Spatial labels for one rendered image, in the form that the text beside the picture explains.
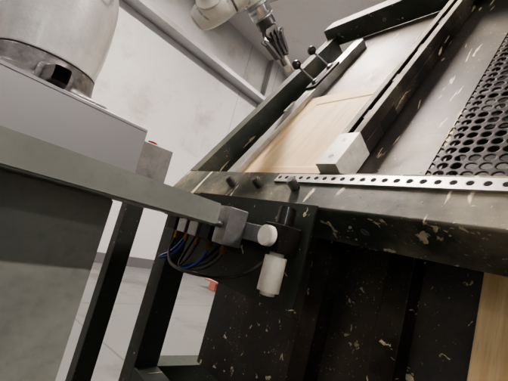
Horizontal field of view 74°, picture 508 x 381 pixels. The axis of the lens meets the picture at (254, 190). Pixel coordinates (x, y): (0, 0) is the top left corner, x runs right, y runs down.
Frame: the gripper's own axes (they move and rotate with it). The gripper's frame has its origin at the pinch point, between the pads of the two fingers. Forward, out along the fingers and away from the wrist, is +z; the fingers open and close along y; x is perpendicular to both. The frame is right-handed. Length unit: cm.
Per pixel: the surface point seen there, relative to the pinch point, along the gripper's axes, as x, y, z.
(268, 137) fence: 12.3, 36.7, 11.6
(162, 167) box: -6, 69, -1
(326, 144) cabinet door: 40, 40, 14
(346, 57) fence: 12.4, -21.4, 12.0
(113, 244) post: -10, 97, 8
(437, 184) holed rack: 79, 61, 10
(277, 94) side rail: -11.7, 2.2, 10.8
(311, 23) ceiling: -216, -293, 46
